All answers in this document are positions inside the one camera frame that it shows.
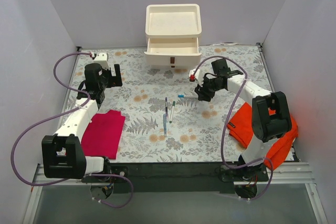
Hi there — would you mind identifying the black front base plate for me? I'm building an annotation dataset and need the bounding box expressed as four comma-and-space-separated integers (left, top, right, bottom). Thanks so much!
81, 161, 269, 195

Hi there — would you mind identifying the white green pen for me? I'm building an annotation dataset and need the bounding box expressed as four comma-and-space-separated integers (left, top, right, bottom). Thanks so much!
169, 101, 176, 123

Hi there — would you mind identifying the white top drawer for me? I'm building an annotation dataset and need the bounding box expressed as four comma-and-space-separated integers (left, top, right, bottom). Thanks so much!
144, 38, 202, 68

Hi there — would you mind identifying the floral patterned table mat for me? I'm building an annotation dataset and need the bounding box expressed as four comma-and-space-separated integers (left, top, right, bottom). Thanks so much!
51, 44, 295, 163

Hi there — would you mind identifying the magenta folded cloth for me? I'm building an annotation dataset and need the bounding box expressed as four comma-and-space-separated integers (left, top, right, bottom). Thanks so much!
81, 110, 125, 159

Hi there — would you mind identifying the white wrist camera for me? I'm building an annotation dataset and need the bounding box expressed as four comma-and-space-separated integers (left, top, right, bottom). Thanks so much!
91, 52, 110, 70
188, 69, 204, 86

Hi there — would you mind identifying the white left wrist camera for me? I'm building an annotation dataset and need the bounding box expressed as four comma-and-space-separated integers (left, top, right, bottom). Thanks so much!
91, 52, 110, 70

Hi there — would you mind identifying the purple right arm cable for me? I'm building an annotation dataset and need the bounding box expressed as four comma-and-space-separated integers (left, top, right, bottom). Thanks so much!
193, 56, 274, 204

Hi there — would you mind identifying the dark blue pen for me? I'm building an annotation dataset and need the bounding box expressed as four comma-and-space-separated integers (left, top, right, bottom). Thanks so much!
165, 97, 168, 116

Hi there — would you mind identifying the aluminium front frame rail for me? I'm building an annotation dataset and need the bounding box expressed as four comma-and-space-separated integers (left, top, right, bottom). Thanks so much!
24, 162, 327, 223

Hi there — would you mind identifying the light blue translucent pen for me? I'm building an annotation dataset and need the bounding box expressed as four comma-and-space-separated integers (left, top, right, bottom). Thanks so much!
163, 113, 168, 137

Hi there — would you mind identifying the white teal capped marker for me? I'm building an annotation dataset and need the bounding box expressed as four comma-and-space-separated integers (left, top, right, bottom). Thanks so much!
177, 94, 198, 99

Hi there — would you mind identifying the orange crumpled cloth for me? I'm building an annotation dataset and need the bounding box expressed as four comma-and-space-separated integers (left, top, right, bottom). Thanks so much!
227, 102, 299, 169

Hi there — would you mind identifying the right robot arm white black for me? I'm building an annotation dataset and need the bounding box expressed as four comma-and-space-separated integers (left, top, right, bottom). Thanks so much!
188, 56, 292, 181

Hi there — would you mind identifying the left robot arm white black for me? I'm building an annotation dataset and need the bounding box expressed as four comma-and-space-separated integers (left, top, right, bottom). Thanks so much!
41, 63, 122, 182

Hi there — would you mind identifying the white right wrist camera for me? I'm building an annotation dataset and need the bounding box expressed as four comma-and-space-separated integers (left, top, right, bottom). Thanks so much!
188, 69, 204, 86

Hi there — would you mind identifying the white stacked drawer unit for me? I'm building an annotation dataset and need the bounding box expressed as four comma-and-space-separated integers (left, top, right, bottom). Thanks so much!
145, 4, 202, 38

